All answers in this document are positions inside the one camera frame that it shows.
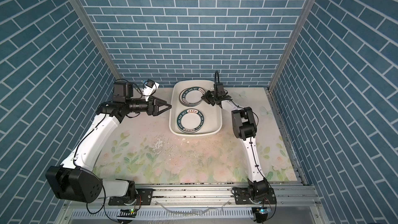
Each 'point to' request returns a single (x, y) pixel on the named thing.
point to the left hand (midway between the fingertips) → (167, 105)
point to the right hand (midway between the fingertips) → (200, 95)
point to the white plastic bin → (212, 114)
